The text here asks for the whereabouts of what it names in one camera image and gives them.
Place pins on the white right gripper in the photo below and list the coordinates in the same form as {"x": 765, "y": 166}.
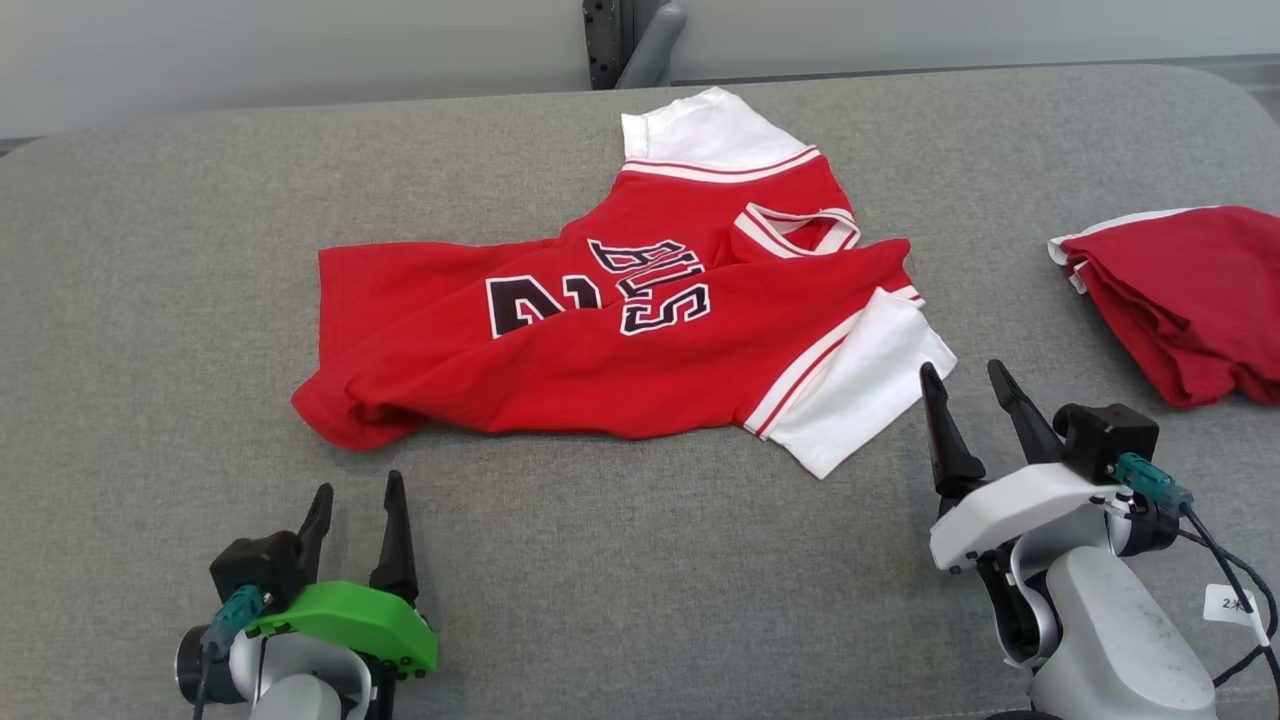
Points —
{"x": 1010, "y": 510}

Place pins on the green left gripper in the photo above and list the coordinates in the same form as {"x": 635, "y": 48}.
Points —
{"x": 350, "y": 625}

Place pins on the plain red garment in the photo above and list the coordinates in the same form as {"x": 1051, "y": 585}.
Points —
{"x": 1190, "y": 290}

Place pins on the red white basketball jersey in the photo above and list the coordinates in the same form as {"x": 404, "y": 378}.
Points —
{"x": 600, "y": 370}

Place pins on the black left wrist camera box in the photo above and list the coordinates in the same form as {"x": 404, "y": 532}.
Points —
{"x": 255, "y": 565}

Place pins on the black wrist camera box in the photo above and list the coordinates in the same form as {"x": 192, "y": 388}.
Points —
{"x": 1110, "y": 435}
{"x": 255, "y": 565}

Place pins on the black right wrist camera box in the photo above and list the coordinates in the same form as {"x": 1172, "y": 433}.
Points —
{"x": 1110, "y": 435}

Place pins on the grey frame leg black bracket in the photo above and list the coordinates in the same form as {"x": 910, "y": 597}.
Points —
{"x": 650, "y": 45}

